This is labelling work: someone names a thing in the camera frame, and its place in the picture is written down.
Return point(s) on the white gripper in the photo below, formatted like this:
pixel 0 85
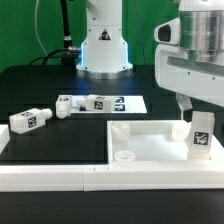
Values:
pixel 189 60

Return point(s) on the white square tabletop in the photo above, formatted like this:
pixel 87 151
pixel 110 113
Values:
pixel 157 145

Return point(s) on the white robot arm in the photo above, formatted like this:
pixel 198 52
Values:
pixel 104 52

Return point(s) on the white obstacle fence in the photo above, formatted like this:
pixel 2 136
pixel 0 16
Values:
pixel 103 177

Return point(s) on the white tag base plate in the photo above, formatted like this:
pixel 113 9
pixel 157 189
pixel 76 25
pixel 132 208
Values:
pixel 122 104

